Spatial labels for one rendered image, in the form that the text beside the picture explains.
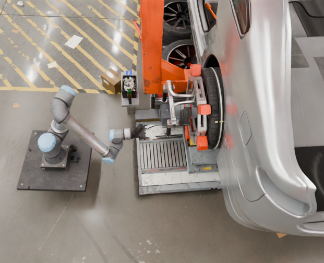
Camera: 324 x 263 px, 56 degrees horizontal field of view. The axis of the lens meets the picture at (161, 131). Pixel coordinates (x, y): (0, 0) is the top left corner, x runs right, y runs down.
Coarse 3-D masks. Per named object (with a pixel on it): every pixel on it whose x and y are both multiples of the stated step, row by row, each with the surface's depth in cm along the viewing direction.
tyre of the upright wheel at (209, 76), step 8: (208, 72) 232; (216, 72) 232; (208, 80) 225; (216, 80) 225; (208, 88) 224; (216, 88) 222; (208, 96) 225; (216, 96) 220; (216, 104) 219; (216, 112) 219; (224, 112) 221; (216, 120) 221; (216, 128) 224; (208, 136) 233; (216, 136) 228; (208, 144) 237; (216, 144) 236
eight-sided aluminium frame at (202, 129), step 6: (192, 78) 240; (198, 78) 233; (192, 84) 265; (186, 90) 271; (192, 90) 267; (198, 90) 227; (198, 96) 224; (204, 96) 225; (198, 102) 222; (204, 102) 223; (198, 114) 225; (192, 120) 276; (198, 120) 226; (204, 120) 226; (198, 126) 227; (204, 126) 227; (192, 132) 268; (198, 132) 230; (204, 132) 230; (192, 138) 257
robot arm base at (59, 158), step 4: (60, 152) 271; (64, 152) 277; (44, 156) 272; (56, 156) 268; (60, 156) 272; (64, 156) 276; (48, 160) 271; (52, 160) 270; (56, 160) 271; (60, 160) 274; (52, 164) 274
